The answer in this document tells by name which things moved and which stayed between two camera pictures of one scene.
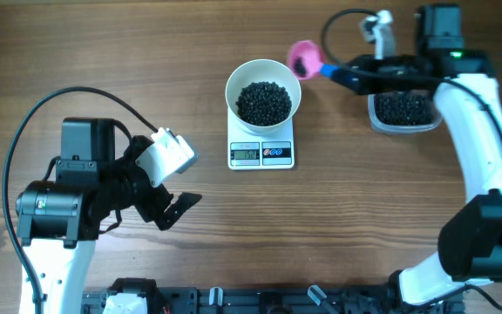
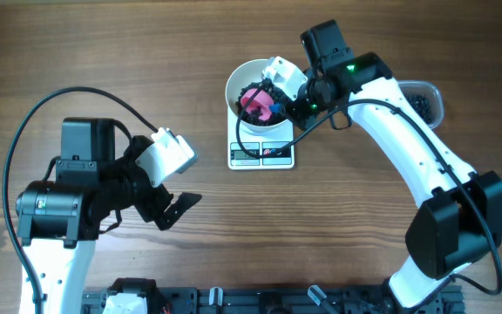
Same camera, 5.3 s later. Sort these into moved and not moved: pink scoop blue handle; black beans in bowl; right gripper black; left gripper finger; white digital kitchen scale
Moved: pink scoop blue handle; right gripper black
Not moved: white digital kitchen scale; left gripper finger; black beans in bowl
